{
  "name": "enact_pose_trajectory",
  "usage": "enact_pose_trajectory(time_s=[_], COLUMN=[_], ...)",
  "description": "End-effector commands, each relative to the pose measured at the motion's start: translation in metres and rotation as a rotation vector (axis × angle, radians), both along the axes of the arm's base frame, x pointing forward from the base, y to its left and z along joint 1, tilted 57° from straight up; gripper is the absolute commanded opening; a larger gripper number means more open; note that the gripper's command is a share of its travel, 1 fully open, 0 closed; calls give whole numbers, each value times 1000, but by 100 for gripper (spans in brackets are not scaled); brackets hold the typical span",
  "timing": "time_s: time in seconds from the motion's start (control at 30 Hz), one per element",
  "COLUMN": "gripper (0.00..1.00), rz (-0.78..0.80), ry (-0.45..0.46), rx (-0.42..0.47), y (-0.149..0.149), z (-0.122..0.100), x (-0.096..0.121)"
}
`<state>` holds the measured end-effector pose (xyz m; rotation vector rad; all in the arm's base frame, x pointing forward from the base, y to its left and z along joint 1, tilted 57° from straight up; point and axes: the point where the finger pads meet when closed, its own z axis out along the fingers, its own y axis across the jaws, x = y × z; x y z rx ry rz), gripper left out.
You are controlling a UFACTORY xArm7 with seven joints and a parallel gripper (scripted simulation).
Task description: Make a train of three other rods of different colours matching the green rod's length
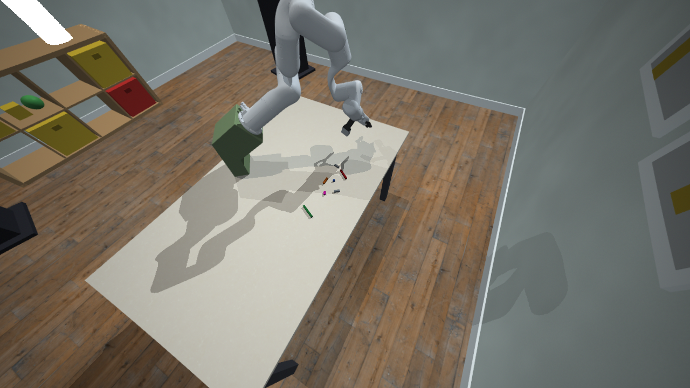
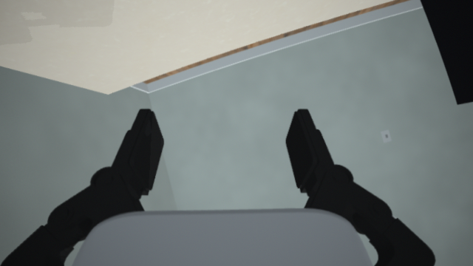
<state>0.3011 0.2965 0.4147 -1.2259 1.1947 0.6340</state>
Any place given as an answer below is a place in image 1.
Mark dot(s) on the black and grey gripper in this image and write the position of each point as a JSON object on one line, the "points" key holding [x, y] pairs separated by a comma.
{"points": [[368, 124]]}

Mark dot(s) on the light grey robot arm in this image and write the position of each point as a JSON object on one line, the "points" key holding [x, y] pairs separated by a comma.
{"points": [[294, 17]]}

